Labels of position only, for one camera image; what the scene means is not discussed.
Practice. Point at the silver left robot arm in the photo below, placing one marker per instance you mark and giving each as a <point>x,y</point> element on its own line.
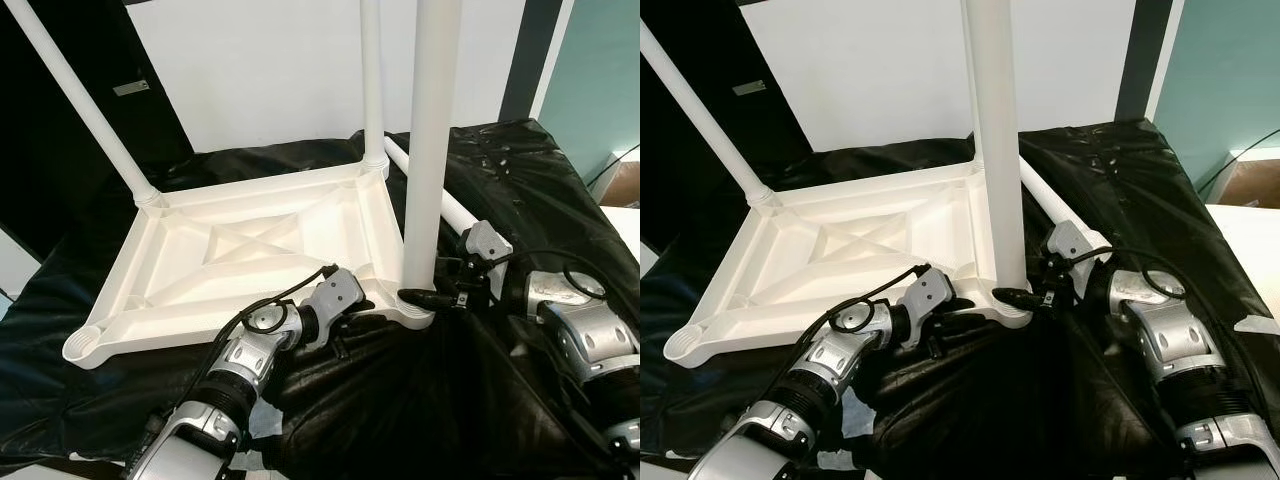
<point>825,370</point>
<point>235,370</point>

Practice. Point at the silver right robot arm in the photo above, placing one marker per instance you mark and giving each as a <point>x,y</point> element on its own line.
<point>1165,340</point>
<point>580,330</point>

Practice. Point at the black plastic sheet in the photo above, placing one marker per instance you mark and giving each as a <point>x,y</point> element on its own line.
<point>1000,420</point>
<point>560,400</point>

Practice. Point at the white side table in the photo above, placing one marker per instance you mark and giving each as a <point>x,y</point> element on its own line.
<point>625,230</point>
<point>1250,260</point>

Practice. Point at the brown cardboard box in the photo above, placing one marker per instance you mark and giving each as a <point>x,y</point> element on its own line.
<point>1250,183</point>
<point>625,183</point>

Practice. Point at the white tape strip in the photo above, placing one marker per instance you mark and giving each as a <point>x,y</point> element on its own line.
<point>1258,326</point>

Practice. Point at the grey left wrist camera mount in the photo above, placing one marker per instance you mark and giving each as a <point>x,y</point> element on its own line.
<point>928,300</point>
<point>338,300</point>

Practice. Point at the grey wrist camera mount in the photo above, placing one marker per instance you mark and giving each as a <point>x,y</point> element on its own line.
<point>1072,243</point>
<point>338,300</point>
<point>487,243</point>
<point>928,300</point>

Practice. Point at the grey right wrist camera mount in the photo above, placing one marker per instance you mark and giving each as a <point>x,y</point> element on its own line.
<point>487,243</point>
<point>1072,243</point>

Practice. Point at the black vertical post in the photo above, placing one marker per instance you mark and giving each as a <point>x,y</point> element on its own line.
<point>1143,60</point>
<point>532,60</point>

